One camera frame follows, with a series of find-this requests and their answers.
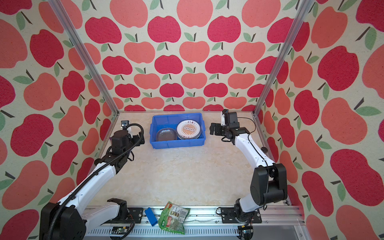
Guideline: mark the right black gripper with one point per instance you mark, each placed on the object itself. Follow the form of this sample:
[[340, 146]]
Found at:
[[217, 130]]

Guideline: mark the orange sunburst plate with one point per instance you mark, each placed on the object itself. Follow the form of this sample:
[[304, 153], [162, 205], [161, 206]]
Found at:
[[188, 129]]

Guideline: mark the clear glass plate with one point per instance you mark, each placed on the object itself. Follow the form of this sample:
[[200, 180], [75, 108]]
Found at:
[[166, 134]]

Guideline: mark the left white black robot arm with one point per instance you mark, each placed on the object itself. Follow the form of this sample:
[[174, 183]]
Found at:
[[90, 186]]

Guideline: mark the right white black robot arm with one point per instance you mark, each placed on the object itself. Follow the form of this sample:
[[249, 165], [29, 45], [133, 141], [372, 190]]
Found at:
[[269, 180]]

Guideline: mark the blue plastic bin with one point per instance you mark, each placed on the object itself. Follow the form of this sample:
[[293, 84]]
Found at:
[[171, 121]]

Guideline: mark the blue rectangular block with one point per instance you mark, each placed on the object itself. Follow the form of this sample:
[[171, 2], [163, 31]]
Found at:
[[151, 216]]

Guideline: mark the green snack packet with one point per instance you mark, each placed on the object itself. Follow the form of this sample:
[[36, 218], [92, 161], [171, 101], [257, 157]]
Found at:
[[172, 218]]

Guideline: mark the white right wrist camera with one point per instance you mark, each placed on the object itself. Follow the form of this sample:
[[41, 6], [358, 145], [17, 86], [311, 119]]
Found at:
[[224, 117]]

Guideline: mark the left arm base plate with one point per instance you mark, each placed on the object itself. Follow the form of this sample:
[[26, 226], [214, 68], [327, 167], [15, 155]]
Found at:
[[132, 215]]

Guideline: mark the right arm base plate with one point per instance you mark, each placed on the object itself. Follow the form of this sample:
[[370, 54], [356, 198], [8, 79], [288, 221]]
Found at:
[[234, 216]]

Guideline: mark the aluminium front frame rail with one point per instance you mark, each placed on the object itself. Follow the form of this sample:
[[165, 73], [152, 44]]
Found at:
[[205, 222]]

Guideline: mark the aluminium left corner post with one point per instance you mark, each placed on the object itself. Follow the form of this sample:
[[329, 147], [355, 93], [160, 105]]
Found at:
[[71, 31]]

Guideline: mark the aluminium corner post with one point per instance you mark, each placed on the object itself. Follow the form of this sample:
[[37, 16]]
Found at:
[[286, 47], [71, 31]]

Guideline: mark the aluminium right corner post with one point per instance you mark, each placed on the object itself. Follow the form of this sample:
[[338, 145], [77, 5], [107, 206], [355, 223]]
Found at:
[[286, 47]]

